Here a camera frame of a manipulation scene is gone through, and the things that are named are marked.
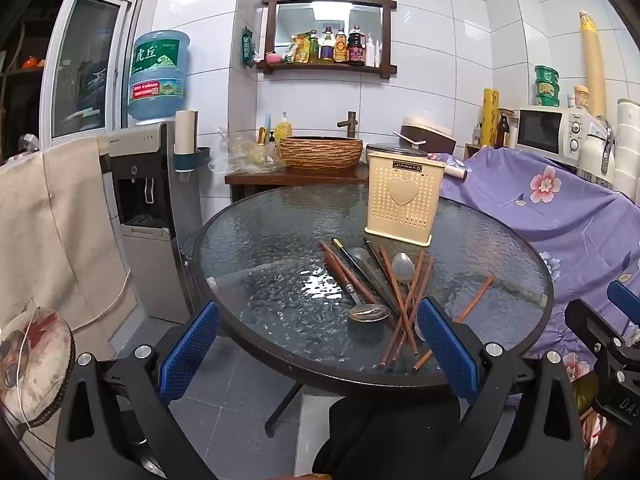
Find wooden framed mirror shelf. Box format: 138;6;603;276
256;0;398;79

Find brown white rice cooker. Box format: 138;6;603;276
392;116;457;157

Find yellow snack packets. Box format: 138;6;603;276
286;33;311;64

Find wooden handled metal spoon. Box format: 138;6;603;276
324;251;392;323

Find blue water bottle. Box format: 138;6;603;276
127;30;192;126

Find white framed window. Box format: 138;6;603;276
39;0;147;147

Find black chopstick gold band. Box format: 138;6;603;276
364;241;401;311
333;238;398;313

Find round patterned cushion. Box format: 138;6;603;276
0;307;77;429

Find grey water dispenser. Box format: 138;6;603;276
97;120;202;324

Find beige cloth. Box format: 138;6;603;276
0;135;137;332

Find cream saucepan with lid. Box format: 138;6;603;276
366;142;469;182

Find wooden counter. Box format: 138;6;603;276
224;162;372;202

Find bronze faucet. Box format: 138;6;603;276
336;111;359;139

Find green stacked tubs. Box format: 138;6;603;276
533;65;561;108

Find stainless steel spoon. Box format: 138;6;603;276
345;247;398;313
391;252;426;342

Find green hanging packet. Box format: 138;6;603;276
242;27;257;69

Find dark soy sauce bottle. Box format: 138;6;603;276
347;24;365;66

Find yellow roll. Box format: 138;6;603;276
482;88;501;149

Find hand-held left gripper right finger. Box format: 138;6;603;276
416;296;587;480

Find tall beige roll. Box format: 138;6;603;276
579;11;609;117

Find clear plastic bag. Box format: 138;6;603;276
210;129;287;177

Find person's dark trousers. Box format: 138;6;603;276
314;394;462;480

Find purple floral cloth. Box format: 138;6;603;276
439;147;640;480

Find pile of brown chopsticks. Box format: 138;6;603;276
320;241;435;367

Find woven pattern wash basin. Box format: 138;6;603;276
278;136;364;174

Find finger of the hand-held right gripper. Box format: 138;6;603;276
606;280;640;323
564;299;632;358

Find teal cup holder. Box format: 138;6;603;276
173;146;212;173

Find white paper cup stack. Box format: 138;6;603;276
174;110;197;155

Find white kettle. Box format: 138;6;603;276
577;117;617;189

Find white microwave oven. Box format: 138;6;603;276
515;105;597;162

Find beige plastic utensil holder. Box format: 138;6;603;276
364;151;447;247

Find round glass table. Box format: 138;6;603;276
180;182;556;437

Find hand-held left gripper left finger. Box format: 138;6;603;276
55;301;222;480

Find white cable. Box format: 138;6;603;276
70;259;134;332

